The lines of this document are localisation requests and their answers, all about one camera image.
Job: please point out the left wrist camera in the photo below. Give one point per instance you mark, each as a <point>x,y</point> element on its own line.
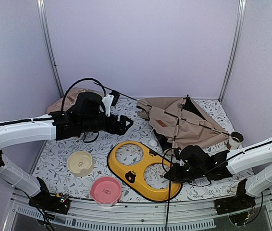
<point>108,101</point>

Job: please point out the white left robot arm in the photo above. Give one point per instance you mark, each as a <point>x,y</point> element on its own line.
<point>54,126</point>

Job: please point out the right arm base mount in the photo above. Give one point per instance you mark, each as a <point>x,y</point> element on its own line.
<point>235,203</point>

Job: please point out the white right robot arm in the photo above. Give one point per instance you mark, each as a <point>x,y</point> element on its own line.
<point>227,163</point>

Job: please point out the front aluminium rail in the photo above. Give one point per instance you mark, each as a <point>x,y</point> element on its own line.
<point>87,215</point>

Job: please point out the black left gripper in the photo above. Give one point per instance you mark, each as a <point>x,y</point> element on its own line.
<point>113,128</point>

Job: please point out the left metal frame post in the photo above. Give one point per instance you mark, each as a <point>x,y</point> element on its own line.
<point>46,35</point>

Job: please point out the metal frame post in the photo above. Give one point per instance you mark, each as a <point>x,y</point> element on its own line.
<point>46,35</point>
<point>236,38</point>

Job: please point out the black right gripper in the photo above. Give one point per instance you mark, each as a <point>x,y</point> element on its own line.
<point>176,176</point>

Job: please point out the pink pet bowl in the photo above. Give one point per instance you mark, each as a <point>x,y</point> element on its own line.
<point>106,191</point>

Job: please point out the beige fabric pet tent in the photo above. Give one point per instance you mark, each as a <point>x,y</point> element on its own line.
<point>201,129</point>

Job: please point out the white pompom toy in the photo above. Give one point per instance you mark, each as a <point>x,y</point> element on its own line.
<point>152,143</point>

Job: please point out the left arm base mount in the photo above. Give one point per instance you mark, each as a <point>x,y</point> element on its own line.
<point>53,202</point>

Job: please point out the cream pet bowl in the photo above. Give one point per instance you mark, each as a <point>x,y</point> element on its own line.
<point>80,163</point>

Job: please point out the right metal frame post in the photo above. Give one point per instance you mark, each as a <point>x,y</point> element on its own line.
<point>236,38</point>

